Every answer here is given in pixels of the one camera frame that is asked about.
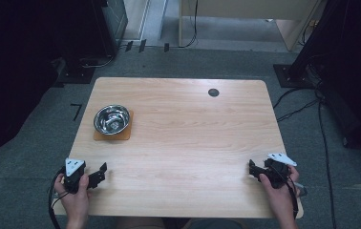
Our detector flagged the stainless steel bowl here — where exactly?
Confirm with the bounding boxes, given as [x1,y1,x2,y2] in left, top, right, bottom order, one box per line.
[93,103,132,136]

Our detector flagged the orange cut-out mat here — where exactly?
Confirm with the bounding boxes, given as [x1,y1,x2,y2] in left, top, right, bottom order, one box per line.
[92,109,135,142]

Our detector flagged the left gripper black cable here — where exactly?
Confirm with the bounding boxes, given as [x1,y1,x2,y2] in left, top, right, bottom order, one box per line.
[48,167,68,229]

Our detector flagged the person's right hand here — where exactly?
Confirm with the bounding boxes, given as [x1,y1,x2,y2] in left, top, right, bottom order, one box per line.
[258,164,301,208]

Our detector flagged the black stand base plate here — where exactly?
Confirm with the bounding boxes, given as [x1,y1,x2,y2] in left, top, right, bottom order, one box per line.
[55,64,96,85]

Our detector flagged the hanging black cable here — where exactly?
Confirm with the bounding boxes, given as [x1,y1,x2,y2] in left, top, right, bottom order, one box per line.
[180,0,200,50]

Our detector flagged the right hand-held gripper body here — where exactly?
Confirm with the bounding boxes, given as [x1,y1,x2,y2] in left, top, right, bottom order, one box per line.
[263,152,298,190]

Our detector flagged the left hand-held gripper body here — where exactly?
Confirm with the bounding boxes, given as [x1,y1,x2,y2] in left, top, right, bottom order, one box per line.
[62,157,89,196]

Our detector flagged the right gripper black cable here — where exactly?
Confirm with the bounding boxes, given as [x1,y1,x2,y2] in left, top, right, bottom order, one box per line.
[282,173,300,220]

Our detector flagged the grey cable plug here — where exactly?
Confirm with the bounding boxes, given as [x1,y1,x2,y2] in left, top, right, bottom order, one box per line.
[294,182,308,198]

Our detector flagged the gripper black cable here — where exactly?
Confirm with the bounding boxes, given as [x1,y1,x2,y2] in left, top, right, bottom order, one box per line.
[48,167,68,229]
[282,173,300,220]

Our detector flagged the dark equipment cabinet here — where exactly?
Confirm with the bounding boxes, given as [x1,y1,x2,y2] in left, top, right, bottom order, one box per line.
[92,0,129,59]

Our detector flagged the angled black floor tape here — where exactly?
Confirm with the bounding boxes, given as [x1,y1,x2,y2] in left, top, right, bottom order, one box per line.
[70,102,83,122]

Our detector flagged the person's left hand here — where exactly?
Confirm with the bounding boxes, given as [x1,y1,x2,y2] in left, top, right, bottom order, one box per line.
[53,173,91,221]

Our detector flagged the long black floor cable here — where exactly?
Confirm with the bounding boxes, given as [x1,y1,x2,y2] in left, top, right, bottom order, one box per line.
[316,100,338,229]

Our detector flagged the black metal stand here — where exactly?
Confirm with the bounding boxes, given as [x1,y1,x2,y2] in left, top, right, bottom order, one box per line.
[272,0,349,90]

